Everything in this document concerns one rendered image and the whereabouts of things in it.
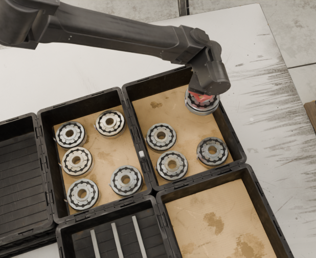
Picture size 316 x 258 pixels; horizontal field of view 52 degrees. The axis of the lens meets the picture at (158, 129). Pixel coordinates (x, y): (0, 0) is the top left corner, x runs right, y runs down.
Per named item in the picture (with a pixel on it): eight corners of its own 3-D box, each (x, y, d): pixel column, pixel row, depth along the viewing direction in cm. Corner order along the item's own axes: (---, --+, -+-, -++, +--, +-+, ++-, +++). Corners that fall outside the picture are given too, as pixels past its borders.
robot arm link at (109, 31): (6, -32, 45) (-12, 20, 52) (14, -1, 43) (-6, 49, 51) (205, 23, 74) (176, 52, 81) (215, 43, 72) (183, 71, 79)
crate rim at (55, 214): (38, 113, 113) (35, 110, 111) (121, 88, 115) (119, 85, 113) (57, 227, 95) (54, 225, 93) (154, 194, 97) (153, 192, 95)
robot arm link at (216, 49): (219, 35, 77) (195, 39, 77) (226, 58, 74) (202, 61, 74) (215, 54, 84) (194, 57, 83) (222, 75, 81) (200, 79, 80)
